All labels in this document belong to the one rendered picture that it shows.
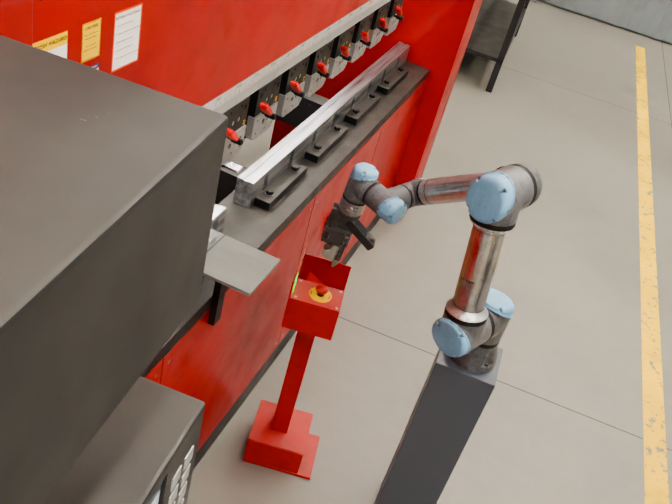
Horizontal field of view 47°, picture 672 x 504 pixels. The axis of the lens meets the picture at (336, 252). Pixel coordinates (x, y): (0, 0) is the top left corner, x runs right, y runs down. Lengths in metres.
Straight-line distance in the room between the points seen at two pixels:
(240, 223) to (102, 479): 1.69
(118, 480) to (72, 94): 0.37
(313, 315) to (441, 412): 0.48
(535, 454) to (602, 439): 0.36
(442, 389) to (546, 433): 1.15
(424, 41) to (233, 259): 2.14
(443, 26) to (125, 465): 3.30
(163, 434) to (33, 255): 0.40
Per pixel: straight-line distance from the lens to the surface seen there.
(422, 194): 2.21
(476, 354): 2.26
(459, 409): 2.37
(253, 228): 2.40
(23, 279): 0.45
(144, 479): 0.79
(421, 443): 2.50
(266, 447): 2.79
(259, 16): 2.00
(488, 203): 1.88
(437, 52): 3.92
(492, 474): 3.15
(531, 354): 3.76
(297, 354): 2.55
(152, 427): 0.83
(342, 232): 2.29
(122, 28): 1.47
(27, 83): 0.65
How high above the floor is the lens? 2.24
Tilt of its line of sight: 35 degrees down
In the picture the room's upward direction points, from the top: 16 degrees clockwise
